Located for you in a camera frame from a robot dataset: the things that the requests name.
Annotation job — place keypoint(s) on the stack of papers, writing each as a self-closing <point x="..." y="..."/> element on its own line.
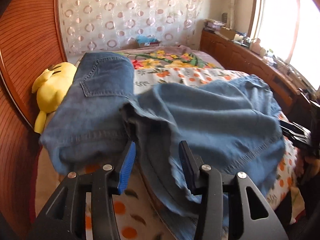
<point x="213" y="25"/>

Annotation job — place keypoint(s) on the pink floral blanket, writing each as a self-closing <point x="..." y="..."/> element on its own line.
<point x="169" y="57"/>

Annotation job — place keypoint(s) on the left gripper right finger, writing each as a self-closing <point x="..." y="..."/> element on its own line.
<point x="250" y="216"/>

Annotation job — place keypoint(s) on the wooden louvered wardrobe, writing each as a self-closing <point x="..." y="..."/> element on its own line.
<point x="30" y="42"/>

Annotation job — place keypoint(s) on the cardboard box with blue items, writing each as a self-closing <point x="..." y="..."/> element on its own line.
<point x="144" y="41"/>

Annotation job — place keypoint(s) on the wooden sideboard cabinet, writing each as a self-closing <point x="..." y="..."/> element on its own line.
<point x="235" y="57"/>

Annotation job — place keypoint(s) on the dark blue folded jeans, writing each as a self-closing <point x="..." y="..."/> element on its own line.
<point x="87" y="127"/>

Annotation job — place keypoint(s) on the yellow plush toy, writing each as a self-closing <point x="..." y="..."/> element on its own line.
<point x="50" y="89"/>

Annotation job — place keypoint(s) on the pink bottle on sideboard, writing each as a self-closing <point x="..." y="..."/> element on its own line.
<point x="255" y="46"/>

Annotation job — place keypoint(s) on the beige side curtain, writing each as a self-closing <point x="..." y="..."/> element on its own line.
<point x="231" y="2"/>

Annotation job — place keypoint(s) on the person's right hand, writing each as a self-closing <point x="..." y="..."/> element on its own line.
<point x="307" y="166"/>

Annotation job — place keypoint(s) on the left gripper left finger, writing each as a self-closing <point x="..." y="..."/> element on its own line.
<point x="63" y="216"/>

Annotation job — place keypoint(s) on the light blue denim jeans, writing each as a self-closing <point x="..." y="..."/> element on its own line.
<point x="232" y="125"/>

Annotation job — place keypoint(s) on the circle pattern sheer curtain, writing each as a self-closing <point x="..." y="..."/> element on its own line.
<point x="94" y="25"/>

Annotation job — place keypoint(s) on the orange print bed sheet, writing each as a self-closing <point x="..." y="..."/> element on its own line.
<point x="137" y="218"/>

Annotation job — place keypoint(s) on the open cardboard box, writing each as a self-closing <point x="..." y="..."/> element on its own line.
<point x="230" y="34"/>

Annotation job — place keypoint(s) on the window with wooden frame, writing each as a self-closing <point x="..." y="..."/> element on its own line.
<point x="290" y="29"/>

